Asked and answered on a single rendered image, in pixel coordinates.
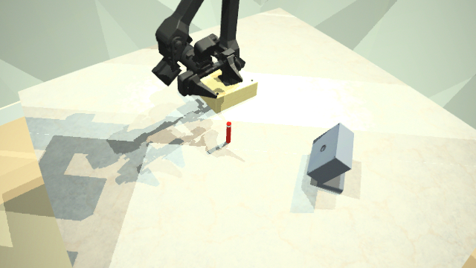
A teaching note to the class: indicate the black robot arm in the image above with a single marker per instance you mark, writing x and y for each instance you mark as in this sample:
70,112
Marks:
174,40

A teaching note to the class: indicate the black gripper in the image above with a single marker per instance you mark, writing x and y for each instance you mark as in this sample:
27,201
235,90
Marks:
189,82

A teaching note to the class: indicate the red peg with white band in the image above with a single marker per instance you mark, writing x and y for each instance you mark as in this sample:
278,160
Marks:
228,132

